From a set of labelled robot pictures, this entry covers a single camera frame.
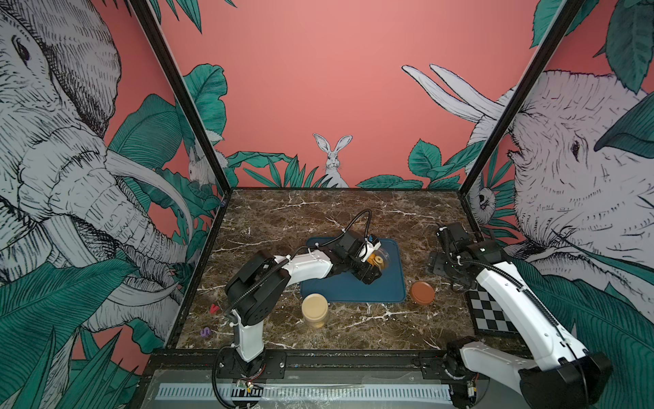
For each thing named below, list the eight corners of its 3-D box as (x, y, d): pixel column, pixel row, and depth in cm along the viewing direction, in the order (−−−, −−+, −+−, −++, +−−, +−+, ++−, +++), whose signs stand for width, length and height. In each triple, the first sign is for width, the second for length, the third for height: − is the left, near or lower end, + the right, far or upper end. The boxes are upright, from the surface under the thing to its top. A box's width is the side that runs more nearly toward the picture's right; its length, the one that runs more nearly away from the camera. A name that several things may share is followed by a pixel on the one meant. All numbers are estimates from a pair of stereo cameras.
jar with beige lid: (303, 328, 82) (300, 318, 74) (305, 305, 87) (302, 293, 79) (327, 328, 82) (327, 318, 74) (328, 305, 87) (327, 293, 79)
